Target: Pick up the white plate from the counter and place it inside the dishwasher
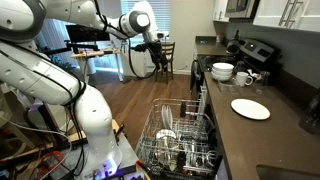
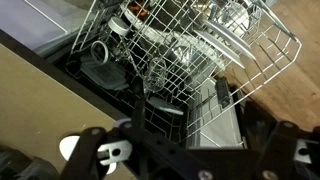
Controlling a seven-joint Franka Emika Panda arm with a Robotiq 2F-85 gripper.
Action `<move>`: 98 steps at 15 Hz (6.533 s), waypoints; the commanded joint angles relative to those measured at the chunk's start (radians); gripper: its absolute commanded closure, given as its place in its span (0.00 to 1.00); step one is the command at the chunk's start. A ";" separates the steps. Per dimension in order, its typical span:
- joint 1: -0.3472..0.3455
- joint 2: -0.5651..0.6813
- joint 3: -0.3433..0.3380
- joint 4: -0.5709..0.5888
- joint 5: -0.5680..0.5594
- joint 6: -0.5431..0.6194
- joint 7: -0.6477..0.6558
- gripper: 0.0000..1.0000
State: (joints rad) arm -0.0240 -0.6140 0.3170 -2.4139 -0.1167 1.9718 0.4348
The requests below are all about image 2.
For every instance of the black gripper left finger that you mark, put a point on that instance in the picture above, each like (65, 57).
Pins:
(140, 100)

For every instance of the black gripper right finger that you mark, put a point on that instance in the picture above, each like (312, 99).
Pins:
(283, 150)

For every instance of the dishwasher door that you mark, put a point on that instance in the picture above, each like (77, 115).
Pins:
(216, 130)

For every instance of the teal plastic lid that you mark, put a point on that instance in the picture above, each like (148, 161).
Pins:
(165, 106)

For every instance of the clear glass jar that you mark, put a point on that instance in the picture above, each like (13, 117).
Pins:
(156, 75)

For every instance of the dark grey plastic container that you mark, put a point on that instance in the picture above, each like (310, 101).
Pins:
(106, 75)

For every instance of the stainless steel bowl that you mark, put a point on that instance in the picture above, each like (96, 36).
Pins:
(190, 63)

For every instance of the small white cup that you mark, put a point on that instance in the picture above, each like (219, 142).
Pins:
(118, 26)

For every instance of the black rack clip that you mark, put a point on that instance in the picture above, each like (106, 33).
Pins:
(222, 93)

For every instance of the orange item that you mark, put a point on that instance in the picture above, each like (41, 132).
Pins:
(141, 14)

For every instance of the clear glass bowl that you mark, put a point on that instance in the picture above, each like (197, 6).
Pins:
(235, 16)

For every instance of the white sink cabinet door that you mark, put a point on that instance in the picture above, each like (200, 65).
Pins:
(20, 20)

